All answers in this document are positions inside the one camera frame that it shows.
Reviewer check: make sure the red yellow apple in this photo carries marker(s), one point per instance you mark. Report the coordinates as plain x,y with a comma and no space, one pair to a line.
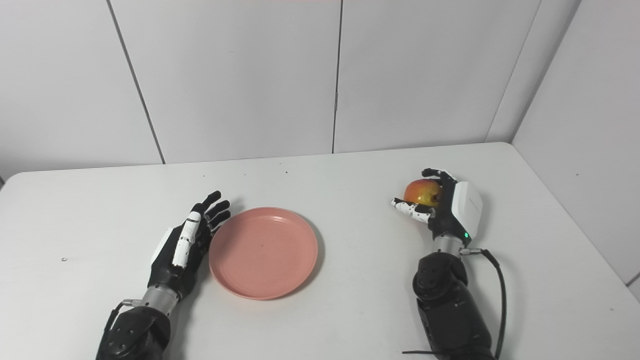
422,192

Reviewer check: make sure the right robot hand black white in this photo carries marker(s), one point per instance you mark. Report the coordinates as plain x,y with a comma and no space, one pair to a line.
460,215

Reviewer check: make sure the pink round plate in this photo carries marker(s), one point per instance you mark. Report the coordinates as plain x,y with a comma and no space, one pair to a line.
262,252

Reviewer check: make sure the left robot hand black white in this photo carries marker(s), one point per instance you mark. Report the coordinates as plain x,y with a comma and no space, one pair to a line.
167,265

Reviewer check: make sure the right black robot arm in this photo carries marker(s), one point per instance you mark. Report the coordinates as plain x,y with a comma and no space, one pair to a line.
450,310

